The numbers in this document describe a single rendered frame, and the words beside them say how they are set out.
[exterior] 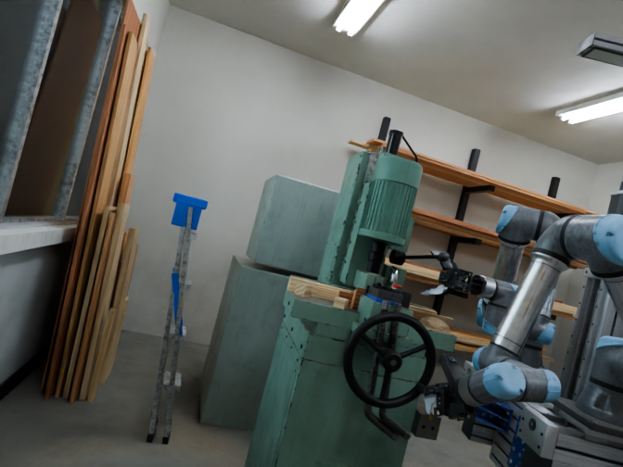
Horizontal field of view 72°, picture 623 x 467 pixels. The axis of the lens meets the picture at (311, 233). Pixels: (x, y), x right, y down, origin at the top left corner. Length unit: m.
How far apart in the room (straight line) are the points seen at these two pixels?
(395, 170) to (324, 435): 0.95
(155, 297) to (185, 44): 2.13
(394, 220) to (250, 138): 2.46
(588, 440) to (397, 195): 0.91
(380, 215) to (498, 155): 3.33
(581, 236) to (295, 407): 0.98
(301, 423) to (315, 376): 0.16
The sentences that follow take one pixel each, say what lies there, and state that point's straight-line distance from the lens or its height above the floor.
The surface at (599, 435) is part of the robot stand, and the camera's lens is 1.49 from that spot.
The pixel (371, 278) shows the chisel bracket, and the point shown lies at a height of 1.02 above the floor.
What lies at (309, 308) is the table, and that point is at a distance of 1.42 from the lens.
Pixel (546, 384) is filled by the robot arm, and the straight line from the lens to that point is 1.15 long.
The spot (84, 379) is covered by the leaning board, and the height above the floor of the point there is 0.11.
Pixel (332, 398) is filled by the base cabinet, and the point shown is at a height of 0.60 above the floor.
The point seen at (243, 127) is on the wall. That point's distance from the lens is 3.85.
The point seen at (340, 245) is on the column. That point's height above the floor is 1.11.
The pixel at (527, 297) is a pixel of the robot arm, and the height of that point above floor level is 1.09.
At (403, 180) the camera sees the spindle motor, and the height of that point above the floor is 1.39.
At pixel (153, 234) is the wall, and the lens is 3.79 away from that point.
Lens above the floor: 1.09
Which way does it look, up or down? 1 degrees up
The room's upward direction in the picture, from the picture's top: 14 degrees clockwise
